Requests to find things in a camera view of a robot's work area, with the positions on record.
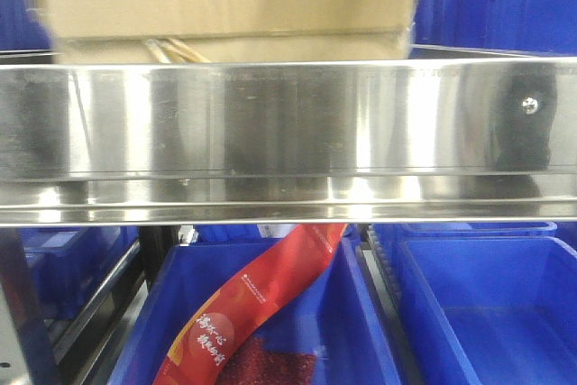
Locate blue bin upper left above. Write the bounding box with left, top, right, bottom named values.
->
left=1, top=0, right=51, bottom=51

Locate blue bin lower left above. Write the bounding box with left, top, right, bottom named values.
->
left=19, top=226, right=138, bottom=320

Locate silver shelf screw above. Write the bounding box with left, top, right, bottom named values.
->
left=521, top=96, right=540, bottom=115

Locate steel shelf upright post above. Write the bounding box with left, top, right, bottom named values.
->
left=1, top=228, right=60, bottom=384

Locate blue bin far back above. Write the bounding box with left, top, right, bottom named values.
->
left=372, top=221, right=557, bottom=262

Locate blue plastic bin centre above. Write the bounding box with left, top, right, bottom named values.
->
left=108, top=237, right=401, bottom=384

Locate brown cardboard box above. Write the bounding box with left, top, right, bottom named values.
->
left=37, top=0, right=417, bottom=63

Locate blue plastic bin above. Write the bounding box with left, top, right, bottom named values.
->
left=108, top=237, right=401, bottom=384
left=399, top=237, right=576, bottom=384

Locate torn clear packing tape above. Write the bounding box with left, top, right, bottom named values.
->
left=144, top=38, right=210, bottom=63

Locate red snack bag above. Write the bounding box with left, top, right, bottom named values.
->
left=153, top=223, right=348, bottom=384

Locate stainless steel shelf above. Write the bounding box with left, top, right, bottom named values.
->
left=1, top=53, right=576, bottom=226

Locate blue plastic bin right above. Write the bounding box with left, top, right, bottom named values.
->
left=399, top=237, right=576, bottom=384

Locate blue bin upper right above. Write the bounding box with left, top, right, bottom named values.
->
left=415, top=0, right=576, bottom=55

